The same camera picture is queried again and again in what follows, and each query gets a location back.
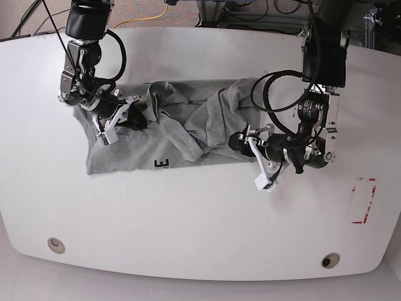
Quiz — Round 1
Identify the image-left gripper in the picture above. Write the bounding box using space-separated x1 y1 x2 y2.
91 95 147 135

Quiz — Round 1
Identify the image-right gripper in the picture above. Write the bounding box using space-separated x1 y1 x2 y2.
228 124 291 183

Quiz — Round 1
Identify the grey t-shirt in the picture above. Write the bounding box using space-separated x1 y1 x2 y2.
73 78 260 175

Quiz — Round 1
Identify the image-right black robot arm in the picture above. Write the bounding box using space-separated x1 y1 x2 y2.
229 1 373 190

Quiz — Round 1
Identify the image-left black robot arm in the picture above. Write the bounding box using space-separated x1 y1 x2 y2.
59 1 147 144

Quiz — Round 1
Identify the red tape rectangle marking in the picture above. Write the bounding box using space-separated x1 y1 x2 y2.
348 177 378 224

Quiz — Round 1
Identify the left table grommet hole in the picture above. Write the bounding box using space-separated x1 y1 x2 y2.
48 238 65 254

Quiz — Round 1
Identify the table grommet hole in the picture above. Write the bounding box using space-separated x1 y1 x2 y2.
48 238 65 254
321 253 340 269

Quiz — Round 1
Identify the right table grommet hole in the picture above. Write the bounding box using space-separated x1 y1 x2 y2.
321 253 340 269

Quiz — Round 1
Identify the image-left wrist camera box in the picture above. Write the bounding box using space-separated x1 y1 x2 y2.
96 129 118 147

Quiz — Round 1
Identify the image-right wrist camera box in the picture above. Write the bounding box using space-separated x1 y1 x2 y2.
254 174 277 192

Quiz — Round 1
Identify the yellow cable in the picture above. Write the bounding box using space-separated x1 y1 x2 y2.
113 6 169 29

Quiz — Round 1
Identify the aluminium frame stand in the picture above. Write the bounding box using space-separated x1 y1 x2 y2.
196 0 377 50

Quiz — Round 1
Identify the black floor cable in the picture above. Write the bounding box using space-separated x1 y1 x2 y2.
11 0 70 37

